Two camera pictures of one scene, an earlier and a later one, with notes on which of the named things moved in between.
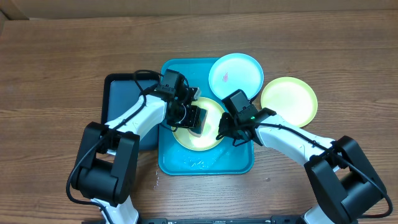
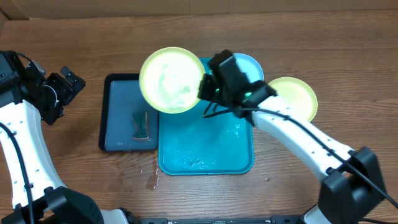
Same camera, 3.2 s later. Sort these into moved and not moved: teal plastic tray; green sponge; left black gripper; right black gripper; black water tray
Moved: left black gripper; right black gripper; green sponge
Not moved: black water tray; teal plastic tray
